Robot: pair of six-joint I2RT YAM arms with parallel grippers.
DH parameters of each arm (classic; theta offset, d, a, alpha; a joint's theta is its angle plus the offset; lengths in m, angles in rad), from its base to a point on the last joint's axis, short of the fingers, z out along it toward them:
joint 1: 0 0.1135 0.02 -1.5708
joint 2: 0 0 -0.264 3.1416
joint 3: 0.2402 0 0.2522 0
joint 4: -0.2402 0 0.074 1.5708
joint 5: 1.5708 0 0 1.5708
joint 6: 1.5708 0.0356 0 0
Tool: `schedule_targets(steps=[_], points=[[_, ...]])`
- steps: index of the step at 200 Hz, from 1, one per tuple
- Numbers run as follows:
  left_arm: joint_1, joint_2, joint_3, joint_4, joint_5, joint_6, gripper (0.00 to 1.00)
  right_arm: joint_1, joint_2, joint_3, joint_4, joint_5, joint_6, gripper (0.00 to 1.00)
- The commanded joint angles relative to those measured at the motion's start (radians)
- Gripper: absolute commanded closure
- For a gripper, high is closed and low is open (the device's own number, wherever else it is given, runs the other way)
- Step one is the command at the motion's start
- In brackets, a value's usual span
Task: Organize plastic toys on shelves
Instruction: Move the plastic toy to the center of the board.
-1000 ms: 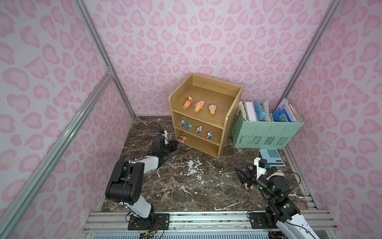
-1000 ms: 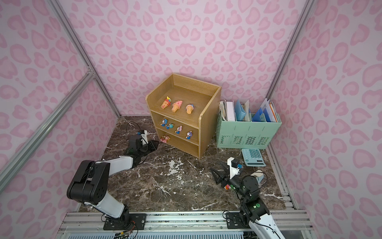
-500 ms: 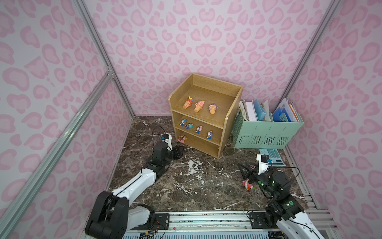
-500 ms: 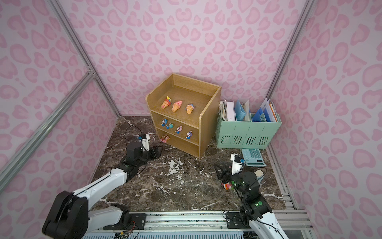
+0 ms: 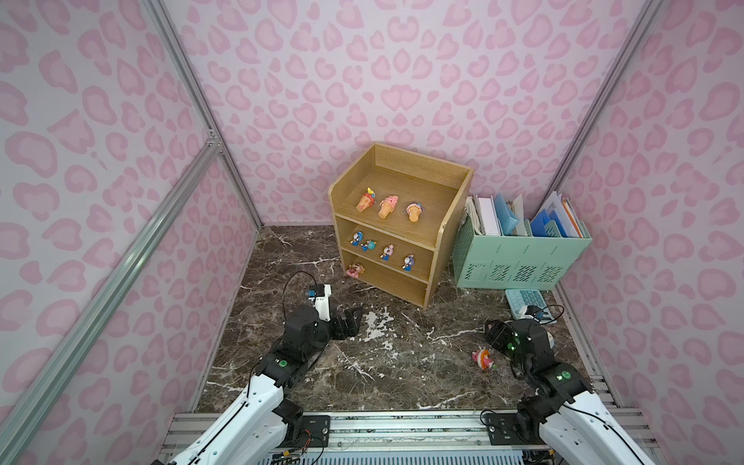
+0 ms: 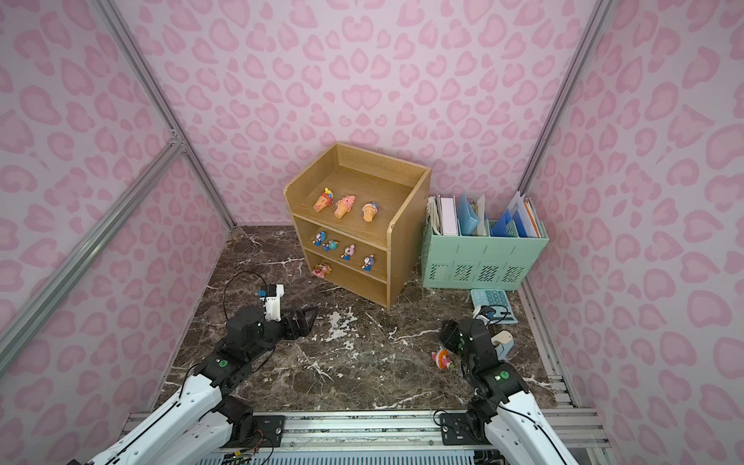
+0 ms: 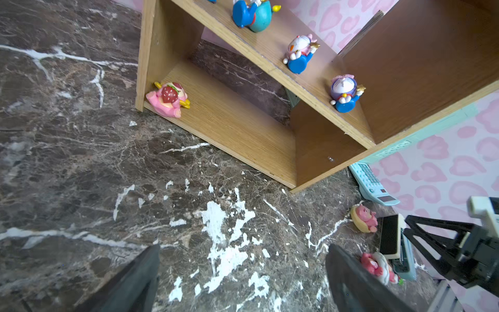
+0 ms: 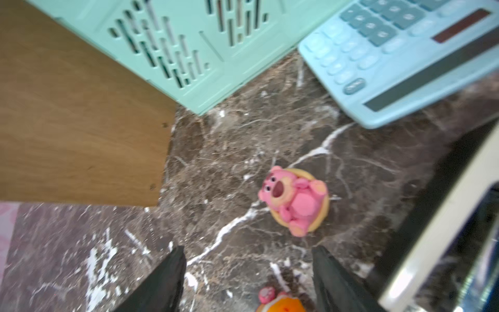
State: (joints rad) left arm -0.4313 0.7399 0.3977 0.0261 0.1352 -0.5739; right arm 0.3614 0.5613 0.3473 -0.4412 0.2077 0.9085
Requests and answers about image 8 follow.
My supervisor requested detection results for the pink round toy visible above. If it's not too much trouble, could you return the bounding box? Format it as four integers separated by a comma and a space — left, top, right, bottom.
258, 166, 330, 237

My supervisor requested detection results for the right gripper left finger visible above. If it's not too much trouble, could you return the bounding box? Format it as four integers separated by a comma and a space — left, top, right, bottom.
114, 246, 187, 312

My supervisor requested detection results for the white blue stapler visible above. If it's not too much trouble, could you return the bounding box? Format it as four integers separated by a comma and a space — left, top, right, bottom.
366, 119, 498, 311

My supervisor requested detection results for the wooden three-tier shelf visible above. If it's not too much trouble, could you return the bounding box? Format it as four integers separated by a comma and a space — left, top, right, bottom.
1, 1, 177, 206

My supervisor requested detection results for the mint green calculator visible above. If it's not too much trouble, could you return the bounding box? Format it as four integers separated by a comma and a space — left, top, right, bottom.
298, 1, 498, 129

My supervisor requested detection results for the pink red toy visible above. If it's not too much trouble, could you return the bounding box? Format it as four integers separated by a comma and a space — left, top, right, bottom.
256, 287, 305, 312

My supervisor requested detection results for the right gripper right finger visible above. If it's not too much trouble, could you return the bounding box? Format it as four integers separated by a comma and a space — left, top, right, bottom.
311, 246, 384, 312

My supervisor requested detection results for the mint green file organizer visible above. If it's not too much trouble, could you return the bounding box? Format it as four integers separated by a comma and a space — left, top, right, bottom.
33, 0, 346, 115

